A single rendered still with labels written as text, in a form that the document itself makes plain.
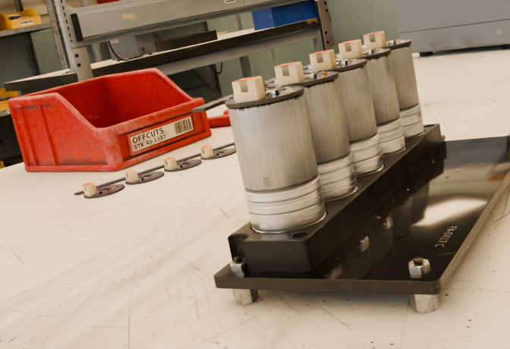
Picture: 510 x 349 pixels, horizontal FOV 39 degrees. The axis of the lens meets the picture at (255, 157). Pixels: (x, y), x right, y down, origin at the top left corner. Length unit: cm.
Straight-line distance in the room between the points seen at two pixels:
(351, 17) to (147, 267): 611
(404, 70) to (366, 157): 6
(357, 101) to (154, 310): 10
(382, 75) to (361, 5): 599
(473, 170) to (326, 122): 8
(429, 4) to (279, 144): 61
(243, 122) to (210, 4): 285
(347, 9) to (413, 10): 556
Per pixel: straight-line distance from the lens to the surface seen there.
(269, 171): 22
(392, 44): 32
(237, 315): 22
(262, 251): 22
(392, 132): 29
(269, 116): 21
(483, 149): 32
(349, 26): 640
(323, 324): 21
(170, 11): 294
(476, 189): 27
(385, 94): 29
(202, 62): 308
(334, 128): 24
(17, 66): 491
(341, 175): 24
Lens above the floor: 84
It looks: 11 degrees down
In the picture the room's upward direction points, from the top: 12 degrees counter-clockwise
